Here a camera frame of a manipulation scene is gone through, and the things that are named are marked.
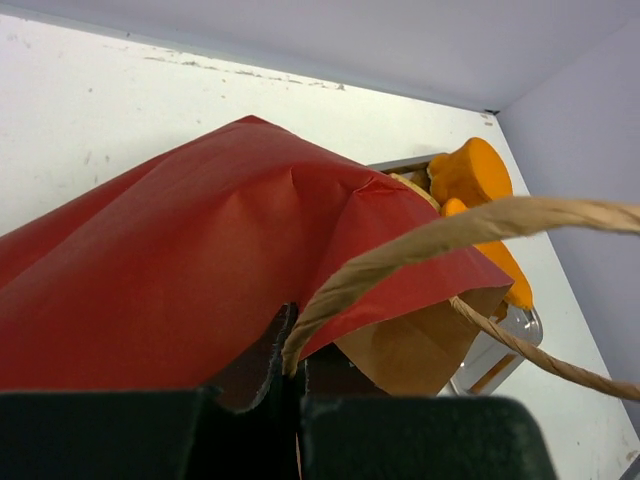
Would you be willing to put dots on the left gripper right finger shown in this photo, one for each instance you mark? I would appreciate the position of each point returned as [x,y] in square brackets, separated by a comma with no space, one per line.
[330,373]

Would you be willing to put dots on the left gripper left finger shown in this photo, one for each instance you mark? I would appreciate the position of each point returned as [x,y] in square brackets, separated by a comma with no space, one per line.
[254,380]

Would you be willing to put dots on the red paper bag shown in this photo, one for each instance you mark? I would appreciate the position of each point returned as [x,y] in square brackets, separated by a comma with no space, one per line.
[165,275]

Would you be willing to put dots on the long orange fake baguette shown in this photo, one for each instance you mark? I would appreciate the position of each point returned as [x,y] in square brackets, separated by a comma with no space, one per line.
[505,265]

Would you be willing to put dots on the seeded fake bread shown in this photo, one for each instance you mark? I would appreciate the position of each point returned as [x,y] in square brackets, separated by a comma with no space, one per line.
[417,189]

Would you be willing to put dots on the round orange fake bun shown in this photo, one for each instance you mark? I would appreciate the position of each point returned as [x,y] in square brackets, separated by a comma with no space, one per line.
[474,173]

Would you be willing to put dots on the steel tray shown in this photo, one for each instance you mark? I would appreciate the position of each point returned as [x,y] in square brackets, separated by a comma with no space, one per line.
[488,363]

